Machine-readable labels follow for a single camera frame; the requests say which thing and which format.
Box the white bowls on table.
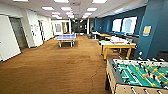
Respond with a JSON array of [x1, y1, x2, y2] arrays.
[[110, 35, 130, 45]]

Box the long wooden table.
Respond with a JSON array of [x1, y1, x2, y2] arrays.
[[91, 31, 113, 41]]

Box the blue ping pong table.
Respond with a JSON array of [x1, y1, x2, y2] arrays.
[[53, 33, 77, 48]]

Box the white ceiling light panel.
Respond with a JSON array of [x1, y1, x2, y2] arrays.
[[53, 0, 70, 4], [12, 0, 30, 3], [60, 6, 73, 12], [86, 7, 98, 12], [41, 6, 55, 11], [91, 0, 108, 4]]

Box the bright window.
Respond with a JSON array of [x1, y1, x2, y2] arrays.
[[111, 18, 123, 33], [121, 16, 138, 35]]

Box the green foosball table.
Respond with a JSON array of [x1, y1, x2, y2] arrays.
[[104, 57, 168, 94]]

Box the grey elevator door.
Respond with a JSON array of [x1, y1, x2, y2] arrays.
[[9, 17, 30, 51]]

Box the white wide door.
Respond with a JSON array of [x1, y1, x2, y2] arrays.
[[0, 14, 22, 62]]

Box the yellow wall sign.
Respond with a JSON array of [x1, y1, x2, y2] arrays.
[[142, 25, 153, 36]]

